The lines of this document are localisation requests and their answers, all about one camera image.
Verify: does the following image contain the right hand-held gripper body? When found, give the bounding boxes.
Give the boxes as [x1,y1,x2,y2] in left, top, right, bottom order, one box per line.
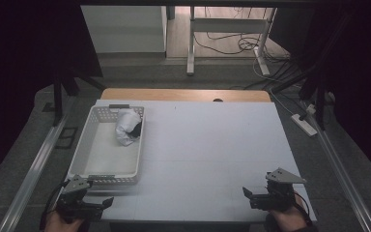
[250,167,307,213]

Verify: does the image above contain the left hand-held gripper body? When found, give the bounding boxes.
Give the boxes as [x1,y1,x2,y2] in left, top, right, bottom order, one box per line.
[56,174,104,224]

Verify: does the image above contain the white plastic basket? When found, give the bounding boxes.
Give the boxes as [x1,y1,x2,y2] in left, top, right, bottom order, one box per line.
[67,103,145,189]

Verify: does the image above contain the white and black garment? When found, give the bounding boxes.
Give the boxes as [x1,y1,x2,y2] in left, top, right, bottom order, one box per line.
[115,108,143,147]

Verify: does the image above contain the person's right hand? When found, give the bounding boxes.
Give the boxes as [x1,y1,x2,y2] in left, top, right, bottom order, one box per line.
[269,195,307,232]

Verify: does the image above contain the person's left hand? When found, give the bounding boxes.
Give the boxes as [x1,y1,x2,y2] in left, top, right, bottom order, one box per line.
[43,210,85,232]

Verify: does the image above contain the black floor plate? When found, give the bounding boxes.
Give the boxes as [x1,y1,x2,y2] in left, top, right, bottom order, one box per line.
[55,127,78,150]

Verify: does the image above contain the white power strip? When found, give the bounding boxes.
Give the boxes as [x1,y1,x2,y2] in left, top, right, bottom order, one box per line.
[290,113,318,137]

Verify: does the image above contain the black metal stand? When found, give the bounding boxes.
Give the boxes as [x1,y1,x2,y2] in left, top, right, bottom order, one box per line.
[51,62,106,128]
[270,13,356,131]

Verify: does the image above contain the white cabinet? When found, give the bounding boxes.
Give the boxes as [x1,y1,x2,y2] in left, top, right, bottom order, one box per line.
[80,5,169,54]

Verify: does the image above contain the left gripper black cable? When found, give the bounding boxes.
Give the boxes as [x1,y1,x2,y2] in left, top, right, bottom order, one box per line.
[39,181,71,230]

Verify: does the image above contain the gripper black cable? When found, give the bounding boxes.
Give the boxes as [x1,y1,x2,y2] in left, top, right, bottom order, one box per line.
[292,190,313,225]
[39,181,71,230]

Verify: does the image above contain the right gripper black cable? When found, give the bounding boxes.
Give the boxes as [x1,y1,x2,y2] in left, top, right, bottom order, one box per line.
[292,190,313,225]

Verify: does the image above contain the aluminium rail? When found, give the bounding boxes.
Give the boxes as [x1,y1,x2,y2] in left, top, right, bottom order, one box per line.
[0,96,75,232]
[301,101,371,232]

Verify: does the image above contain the tangle of floor cables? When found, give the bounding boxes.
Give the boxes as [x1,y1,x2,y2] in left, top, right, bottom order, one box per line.
[192,6,293,66]

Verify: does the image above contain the white desk frame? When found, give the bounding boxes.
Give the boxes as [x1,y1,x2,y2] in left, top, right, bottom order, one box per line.
[186,6,278,77]

